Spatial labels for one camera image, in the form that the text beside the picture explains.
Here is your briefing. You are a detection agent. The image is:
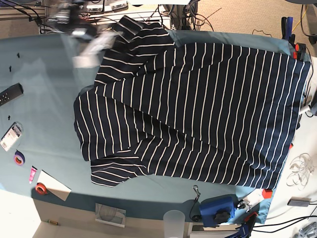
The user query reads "white power strip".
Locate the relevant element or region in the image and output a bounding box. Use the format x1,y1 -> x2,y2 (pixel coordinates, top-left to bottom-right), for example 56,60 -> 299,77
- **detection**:
87,11 -> 172,29

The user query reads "navy white striped t-shirt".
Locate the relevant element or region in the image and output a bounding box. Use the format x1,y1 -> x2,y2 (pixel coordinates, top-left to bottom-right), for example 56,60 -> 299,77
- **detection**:
74,16 -> 311,189

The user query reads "silver carabiner with cord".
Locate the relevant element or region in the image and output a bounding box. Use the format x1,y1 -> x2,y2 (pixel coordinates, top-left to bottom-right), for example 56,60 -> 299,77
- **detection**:
189,185 -> 201,222

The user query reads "blue clamp with knob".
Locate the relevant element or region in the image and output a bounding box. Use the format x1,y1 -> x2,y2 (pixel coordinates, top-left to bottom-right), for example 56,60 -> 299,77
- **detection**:
199,196 -> 236,227

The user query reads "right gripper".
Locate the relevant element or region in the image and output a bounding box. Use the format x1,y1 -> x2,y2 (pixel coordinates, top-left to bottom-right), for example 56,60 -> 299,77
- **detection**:
72,31 -> 123,68

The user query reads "small red cube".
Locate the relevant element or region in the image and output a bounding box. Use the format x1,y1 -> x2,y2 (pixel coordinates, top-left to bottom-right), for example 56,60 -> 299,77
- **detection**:
262,189 -> 273,199

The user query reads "translucent plastic cup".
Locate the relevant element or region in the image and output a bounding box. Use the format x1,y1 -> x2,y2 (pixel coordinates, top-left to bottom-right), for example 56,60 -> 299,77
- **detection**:
163,210 -> 185,238

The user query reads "bundle of white zip ties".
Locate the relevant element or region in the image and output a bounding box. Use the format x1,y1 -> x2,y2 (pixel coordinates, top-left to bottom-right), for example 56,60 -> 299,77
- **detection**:
286,153 -> 317,191

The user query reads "blue red bar clamp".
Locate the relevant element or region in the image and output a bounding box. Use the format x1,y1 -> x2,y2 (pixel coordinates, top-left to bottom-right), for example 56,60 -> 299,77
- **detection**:
226,212 -> 258,238

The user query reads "white paper sheet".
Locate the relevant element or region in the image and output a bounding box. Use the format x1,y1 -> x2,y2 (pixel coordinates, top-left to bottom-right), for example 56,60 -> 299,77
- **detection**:
37,170 -> 71,201

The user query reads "black white marker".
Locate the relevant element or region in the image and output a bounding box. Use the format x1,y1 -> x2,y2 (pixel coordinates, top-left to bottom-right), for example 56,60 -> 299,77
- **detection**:
299,105 -> 310,115

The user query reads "orange tape roll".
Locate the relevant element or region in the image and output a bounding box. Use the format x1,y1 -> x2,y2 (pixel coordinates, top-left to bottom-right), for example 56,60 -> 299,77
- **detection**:
35,182 -> 48,195

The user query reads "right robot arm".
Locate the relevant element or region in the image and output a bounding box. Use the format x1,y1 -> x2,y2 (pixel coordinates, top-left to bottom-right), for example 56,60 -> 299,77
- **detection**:
48,0 -> 123,68

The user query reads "orange black clamp tool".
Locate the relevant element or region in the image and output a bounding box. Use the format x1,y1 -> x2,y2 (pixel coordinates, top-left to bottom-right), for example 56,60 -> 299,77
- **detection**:
293,43 -> 307,61

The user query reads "printed diagram paper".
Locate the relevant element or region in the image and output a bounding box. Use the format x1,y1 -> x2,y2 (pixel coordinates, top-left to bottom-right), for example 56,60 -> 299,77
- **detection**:
95,203 -> 126,228

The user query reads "grey flat adapter box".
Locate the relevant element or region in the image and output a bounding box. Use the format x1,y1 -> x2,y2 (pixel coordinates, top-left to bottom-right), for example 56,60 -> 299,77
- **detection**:
287,197 -> 311,207

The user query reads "pink glue tube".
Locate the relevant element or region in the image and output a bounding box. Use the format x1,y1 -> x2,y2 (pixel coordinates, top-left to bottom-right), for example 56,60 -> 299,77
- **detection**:
29,166 -> 37,184

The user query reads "blue handled spring clamp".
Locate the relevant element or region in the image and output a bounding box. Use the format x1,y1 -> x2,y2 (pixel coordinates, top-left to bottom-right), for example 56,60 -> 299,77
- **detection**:
281,17 -> 295,42

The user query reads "teal table cloth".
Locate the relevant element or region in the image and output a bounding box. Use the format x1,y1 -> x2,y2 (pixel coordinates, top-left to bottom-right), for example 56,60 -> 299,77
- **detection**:
0,27 -> 311,226

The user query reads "black remote control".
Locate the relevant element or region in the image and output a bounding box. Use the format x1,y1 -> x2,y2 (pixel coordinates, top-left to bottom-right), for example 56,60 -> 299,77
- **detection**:
0,83 -> 24,106

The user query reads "purple tape roll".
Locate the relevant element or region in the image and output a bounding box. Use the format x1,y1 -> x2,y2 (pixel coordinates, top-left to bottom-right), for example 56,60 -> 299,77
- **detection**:
13,150 -> 25,166

